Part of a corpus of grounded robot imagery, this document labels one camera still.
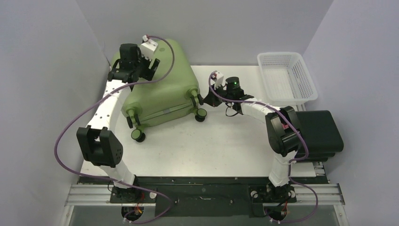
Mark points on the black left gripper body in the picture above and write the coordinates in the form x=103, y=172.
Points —
x=142, y=66

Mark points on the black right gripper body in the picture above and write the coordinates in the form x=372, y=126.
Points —
x=215, y=96

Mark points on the green hard-shell suitcase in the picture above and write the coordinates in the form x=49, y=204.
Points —
x=174, y=93

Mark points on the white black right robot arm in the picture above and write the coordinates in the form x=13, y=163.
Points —
x=282, y=126

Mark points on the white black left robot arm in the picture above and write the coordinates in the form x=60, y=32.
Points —
x=98, y=143

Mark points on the white perforated plastic basket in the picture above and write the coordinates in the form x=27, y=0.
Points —
x=286, y=78

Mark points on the black and pink storage organizer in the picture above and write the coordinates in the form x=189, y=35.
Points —
x=320, y=134

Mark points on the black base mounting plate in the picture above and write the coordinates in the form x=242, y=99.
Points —
x=194, y=197

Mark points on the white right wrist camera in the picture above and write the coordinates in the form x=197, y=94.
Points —
x=218, y=78

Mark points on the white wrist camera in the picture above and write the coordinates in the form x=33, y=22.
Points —
x=148, y=47
x=218, y=78

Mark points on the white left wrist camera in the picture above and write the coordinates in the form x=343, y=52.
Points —
x=148, y=47

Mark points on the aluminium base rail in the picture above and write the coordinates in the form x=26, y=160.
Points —
x=324, y=195

